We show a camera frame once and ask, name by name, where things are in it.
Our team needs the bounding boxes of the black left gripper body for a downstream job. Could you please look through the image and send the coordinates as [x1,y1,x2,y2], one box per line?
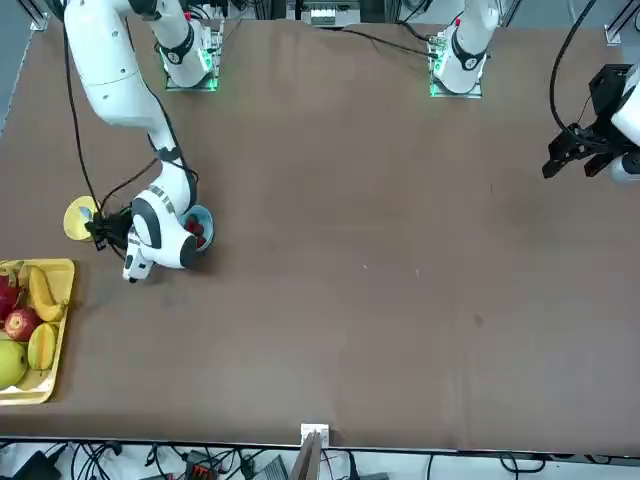
[588,63,633,133]

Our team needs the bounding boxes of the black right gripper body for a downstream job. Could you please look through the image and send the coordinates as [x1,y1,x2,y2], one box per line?
[103,207,135,250]

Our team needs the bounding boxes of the yellow bowl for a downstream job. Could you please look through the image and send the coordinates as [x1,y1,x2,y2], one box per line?
[62,195,101,243]

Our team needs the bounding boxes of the light blue bowl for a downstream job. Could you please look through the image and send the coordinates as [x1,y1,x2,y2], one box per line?
[178,203,218,254]

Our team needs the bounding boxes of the yellow plastic tray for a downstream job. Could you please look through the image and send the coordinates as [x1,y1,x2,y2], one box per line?
[0,258,76,406]

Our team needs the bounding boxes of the yellow banana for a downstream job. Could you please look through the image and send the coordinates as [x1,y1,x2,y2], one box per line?
[27,265,70,323]

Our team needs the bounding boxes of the pink dragon fruit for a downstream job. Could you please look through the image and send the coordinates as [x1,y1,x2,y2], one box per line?
[0,260,27,324]

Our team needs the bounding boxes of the red apple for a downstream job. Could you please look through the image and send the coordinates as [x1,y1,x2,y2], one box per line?
[3,308,41,343]

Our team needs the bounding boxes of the yellow-green star fruit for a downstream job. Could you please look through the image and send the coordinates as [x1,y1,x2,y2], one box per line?
[26,322,59,371]

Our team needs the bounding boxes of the large green apple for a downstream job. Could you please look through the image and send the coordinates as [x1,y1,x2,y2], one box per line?
[0,339,28,390]

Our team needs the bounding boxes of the black power adapter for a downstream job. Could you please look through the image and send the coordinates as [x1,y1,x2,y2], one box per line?
[10,449,64,480]

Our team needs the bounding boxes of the orange black power strip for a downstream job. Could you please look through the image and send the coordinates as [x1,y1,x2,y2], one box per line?
[183,460,215,480]

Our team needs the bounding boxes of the white power strip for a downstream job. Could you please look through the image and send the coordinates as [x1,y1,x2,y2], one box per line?
[301,0,362,28]

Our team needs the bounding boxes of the grey foot pedal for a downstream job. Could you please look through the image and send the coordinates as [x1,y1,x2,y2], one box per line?
[259,455,290,480]

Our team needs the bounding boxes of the wooden board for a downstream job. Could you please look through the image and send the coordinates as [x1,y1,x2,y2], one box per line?
[288,430,324,480]

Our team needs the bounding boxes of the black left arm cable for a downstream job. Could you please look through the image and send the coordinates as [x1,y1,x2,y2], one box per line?
[548,0,599,132]

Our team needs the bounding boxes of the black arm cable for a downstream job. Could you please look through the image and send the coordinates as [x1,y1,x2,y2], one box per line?
[548,0,599,132]
[62,24,164,211]

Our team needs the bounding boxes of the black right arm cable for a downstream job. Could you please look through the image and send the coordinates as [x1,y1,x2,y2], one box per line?
[62,24,164,211]

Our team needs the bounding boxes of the thin black table cable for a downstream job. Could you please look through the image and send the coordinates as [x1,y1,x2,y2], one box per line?
[312,23,437,57]

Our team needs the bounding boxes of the white table edge bracket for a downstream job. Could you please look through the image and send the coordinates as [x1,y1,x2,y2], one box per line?
[299,423,333,447]

